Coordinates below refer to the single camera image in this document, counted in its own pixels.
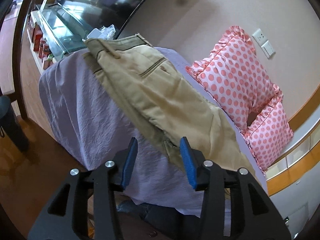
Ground lavender bed sheet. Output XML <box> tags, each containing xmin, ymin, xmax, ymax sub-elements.
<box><xmin>37</xmin><ymin>47</ymin><xmax>268</xmax><ymax>217</ymax></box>

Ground wooden bed frame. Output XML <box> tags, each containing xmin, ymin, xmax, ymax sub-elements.
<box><xmin>267</xmin><ymin>88</ymin><xmax>319</xmax><ymax>196</ymax></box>

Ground dark wooden door frame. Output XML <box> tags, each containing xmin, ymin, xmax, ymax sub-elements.
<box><xmin>12</xmin><ymin>0</ymin><xmax>33</xmax><ymax>119</ymax></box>

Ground pink polka dot pillow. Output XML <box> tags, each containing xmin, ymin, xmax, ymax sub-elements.
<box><xmin>186</xmin><ymin>25</ymin><xmax>280</xmax><ymax>132</ymax></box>
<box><xmin>243</xmin><ymin>90</ymin><xmax>293</xmax><ymax>172</ymax></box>

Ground glass top cabinet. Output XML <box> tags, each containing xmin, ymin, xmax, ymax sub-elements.
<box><xmin>31</xmin><ymin>3</ymin><xmax>118</xmax><ymax>61</ymax></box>

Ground white wall switch plate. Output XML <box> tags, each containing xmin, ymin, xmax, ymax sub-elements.
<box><xmin>261</xmin><ymin>40</ymin><xmax>276</xmax><ymax>59</ymax></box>

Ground white wall outlet plate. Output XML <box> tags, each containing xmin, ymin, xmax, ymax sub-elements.
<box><xmin>252</xmin><ymin>29</ymin><xmax>268</xmax><ymax>47</ymax></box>

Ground khaki pants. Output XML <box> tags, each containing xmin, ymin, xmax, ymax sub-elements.
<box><xmin>84</xmin><ymin>34</ymin><xmax>253</xmax><ymax>171</ymax></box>

